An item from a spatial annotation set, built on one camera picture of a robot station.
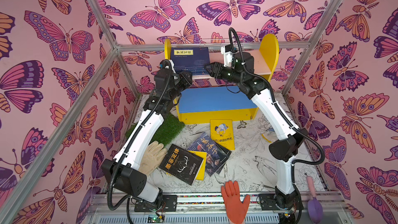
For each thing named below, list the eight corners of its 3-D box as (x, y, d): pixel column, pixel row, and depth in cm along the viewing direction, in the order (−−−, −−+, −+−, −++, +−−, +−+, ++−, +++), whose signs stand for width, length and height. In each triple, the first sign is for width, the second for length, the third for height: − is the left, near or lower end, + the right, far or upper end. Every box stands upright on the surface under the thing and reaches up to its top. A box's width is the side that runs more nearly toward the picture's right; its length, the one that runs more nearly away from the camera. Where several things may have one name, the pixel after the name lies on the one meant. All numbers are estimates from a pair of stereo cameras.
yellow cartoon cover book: (211, 150, 93) (211, 148, 91) (210, 121, 106) (210, 119, 105) (235, 150, 93) (236, 148, 91) (231, 121, 106) (232, 119, 104)
